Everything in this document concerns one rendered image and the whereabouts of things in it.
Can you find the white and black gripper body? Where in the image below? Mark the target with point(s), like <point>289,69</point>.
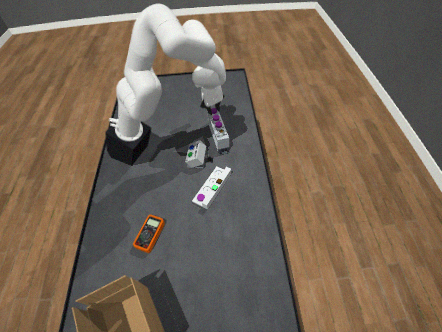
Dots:
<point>212,96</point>

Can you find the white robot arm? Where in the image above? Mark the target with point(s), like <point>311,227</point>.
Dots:
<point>141,86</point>

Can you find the white button panel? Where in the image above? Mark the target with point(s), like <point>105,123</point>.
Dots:
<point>196,155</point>

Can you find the orange digital multimeter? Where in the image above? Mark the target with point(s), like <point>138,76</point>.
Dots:
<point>149,233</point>

